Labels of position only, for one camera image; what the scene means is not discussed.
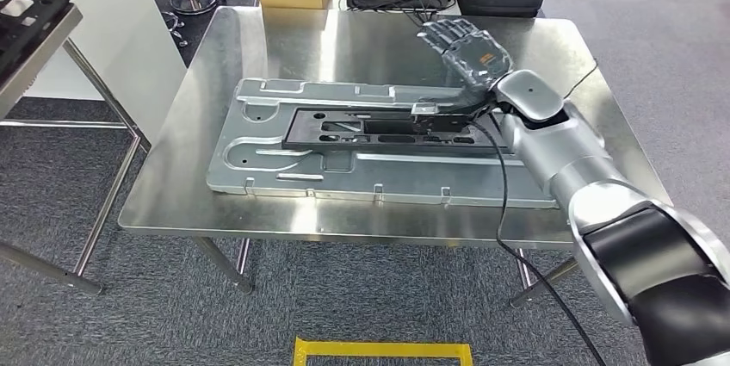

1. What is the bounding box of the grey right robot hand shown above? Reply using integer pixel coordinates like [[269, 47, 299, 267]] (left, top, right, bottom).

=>
[[416, 16, 515, 90]]

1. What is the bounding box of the steel workbench table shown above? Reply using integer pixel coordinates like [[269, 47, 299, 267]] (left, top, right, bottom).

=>
[[116, 5, 675, 296]]

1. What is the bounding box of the grey stamped metal panel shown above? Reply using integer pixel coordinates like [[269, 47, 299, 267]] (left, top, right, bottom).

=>
[[206, 78, 563, 209]]

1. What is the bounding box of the white cabinet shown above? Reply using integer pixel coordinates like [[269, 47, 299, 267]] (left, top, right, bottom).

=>
[[0, 0, 189, 145]]

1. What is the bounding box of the steel side table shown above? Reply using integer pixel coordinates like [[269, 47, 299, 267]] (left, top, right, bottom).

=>
[[0, 3, 152, 296]]

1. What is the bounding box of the black cable bundle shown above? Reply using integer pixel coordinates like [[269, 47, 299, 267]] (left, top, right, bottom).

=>
[[339, 0, 457, 28]]

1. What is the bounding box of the thin black cable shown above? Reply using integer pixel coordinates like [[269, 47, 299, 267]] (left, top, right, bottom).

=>
[[561, 58, 600, 101]]

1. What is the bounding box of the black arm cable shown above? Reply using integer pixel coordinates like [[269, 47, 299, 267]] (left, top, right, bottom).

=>
[[467, 118, 609, 366]]

